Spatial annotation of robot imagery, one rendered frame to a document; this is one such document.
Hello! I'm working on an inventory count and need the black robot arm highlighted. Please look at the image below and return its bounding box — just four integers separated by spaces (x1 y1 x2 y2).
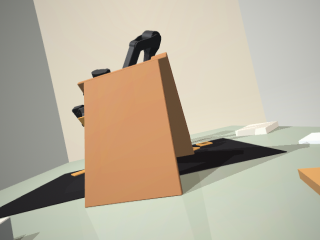
91 30 161 78

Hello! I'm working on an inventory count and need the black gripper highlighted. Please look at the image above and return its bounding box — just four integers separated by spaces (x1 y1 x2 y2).
72 105 85 118

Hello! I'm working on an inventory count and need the white flat card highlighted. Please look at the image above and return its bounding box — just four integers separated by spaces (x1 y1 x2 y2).
299 132 320 144

